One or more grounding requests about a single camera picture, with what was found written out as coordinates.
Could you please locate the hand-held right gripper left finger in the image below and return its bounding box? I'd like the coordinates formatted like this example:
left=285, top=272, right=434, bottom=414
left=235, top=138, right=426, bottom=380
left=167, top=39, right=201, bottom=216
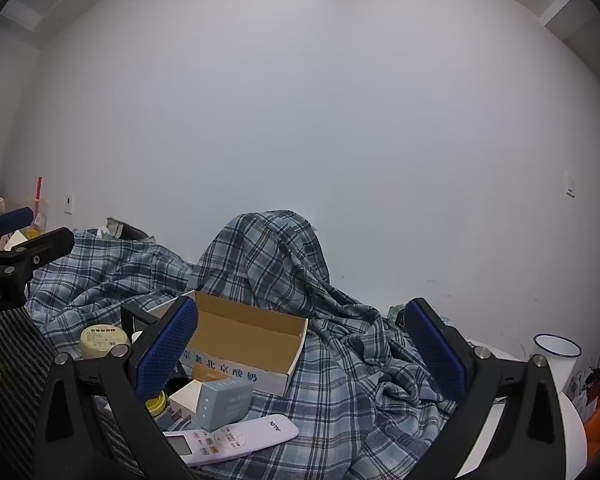
left=32, top=294, right=201, bottom=480

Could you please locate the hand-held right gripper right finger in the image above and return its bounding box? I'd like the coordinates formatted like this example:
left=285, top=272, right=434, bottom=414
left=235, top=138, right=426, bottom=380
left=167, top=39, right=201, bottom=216
left=404, top=297, right=588, bottom=480

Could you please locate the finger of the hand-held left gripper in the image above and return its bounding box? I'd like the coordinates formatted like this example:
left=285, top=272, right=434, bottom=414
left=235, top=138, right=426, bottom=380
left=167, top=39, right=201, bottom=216
left=0, top=227, right=76, bottom=286
left=0, top=206, right=35, bottom=251

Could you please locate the cream jar with label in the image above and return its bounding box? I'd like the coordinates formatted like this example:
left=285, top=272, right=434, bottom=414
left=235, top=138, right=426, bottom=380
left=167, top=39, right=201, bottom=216
left=80, top=325, right=132, bottom=361

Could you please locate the white cardboard box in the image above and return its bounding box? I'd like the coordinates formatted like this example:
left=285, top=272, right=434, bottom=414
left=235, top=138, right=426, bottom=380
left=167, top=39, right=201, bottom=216
left=182, top=290, right=309, bottom=396

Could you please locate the small grey box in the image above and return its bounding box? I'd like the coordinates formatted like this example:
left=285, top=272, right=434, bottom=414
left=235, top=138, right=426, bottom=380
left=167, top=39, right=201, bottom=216
left=195, top=379, right=255, bottom=432

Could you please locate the blue plaid blanket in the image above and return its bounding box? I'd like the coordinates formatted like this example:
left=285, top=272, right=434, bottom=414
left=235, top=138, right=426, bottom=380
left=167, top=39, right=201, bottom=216
left=27, top=211, right=481, bottom=480

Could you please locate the white remote control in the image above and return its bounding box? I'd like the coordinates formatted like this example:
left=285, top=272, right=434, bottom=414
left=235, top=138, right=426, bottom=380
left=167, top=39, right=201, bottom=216
left=162, top=413, right=300, bottom=468

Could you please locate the white enamel mug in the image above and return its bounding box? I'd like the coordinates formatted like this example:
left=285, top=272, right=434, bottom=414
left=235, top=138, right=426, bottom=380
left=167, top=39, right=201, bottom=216
left=532, top=333, right=583, bottom=396

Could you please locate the white round table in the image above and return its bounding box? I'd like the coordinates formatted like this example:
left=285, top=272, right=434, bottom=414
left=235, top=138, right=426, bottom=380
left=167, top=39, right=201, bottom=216
left=460, top=340, right=588, bottom=480

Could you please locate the printed bag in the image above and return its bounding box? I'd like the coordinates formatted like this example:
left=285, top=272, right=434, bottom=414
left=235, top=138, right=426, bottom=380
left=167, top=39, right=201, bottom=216
left=562, top=355, right=600, bottom=421

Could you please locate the black frame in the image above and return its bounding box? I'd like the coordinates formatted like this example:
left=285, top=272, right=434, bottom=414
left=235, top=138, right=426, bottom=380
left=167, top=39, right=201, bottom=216
left=120, top=296, right=181, bottom=333

